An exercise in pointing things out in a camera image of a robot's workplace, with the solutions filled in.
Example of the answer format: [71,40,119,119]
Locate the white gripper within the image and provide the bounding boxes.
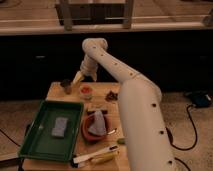
[72,55,98,85]

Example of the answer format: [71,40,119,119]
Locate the orange-red apple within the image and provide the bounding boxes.
[81,87,91,94]

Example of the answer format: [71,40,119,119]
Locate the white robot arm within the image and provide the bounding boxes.
[79,38,177,171]

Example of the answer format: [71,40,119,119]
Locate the white paper cup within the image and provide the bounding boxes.
[79,85,93,100]

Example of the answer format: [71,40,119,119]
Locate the dark small cup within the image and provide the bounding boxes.
[60,79,72,94]

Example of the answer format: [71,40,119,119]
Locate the brown grape bunch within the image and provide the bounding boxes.
[105,91,118,102]

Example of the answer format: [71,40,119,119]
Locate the grey folded cloth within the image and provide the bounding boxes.
[88,110,107,136]

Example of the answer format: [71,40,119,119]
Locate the grey sponge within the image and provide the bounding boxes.
[51,117,68,138]

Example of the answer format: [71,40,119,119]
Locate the red-brown bowl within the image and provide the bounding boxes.
[81,115,105,142]

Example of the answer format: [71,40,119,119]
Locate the green plastic tray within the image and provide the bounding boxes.
[18,101,84,162]

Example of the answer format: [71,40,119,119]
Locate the green chili pepper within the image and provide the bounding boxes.
[117,138,125,145]

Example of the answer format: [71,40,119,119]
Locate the wooden chair legs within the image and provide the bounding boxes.
[55,0,134,31]

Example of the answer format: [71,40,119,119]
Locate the yellow corn cob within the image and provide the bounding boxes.
[91,151,119,164]

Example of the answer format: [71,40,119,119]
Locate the blue black floor device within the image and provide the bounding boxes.
[187,92,212,108]

